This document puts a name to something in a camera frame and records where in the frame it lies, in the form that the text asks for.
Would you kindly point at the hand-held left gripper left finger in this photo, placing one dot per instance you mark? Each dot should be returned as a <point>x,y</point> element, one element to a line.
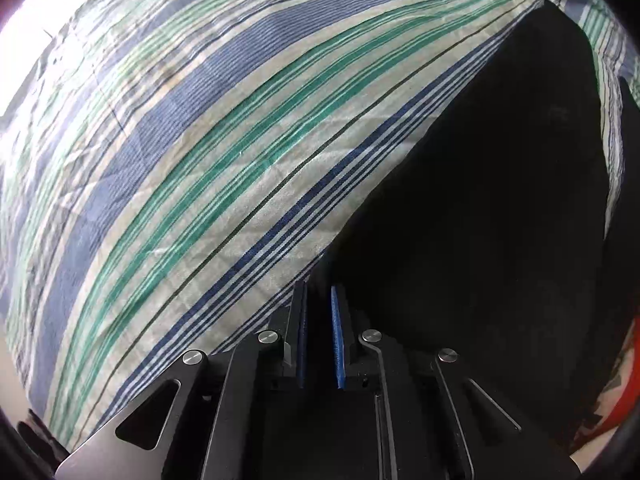
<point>301,340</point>

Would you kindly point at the striped bedsheet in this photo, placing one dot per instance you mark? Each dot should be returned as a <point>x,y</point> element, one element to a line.
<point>200,160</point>

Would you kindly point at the black pants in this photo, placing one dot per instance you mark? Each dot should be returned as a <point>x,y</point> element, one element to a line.
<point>475,210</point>

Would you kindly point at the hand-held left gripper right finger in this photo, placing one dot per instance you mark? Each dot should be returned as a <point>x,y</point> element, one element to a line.
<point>339,345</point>

